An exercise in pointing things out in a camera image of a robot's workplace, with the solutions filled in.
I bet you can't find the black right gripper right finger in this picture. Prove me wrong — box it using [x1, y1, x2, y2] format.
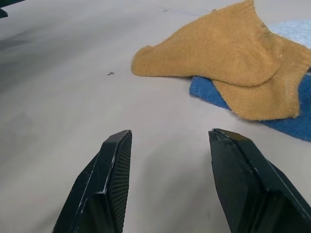
[208, 128, 311, 233]

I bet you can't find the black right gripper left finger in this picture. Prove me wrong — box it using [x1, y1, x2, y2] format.
[53, 130, 133, 233]

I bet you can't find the mustard yellow sock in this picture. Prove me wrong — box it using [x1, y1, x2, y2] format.
[131, 0, 311, 121]

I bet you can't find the blue sock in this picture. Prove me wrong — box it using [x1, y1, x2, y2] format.
[189, 74, 311, 143]

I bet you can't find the light grey sock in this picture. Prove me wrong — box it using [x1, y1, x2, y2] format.
[267, 19, 311, 50]

